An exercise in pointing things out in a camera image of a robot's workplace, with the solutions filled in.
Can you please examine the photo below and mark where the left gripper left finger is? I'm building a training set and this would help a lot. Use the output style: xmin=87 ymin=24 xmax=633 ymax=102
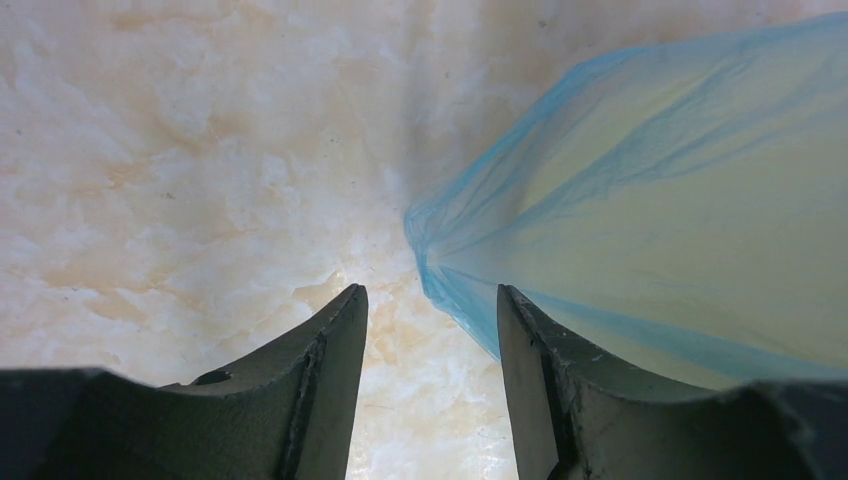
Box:
xmin=1 ymin=284 xmax=368 ymax=479

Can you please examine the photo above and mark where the blue plastic trash bag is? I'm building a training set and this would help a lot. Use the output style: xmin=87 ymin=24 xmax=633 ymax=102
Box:
xmin=405 ymin=12 xmax=847 ymax=388

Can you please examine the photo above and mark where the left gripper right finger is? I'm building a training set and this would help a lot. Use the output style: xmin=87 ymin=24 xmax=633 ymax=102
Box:
xmin=497 ymin=285 xmax=847 ymax=479

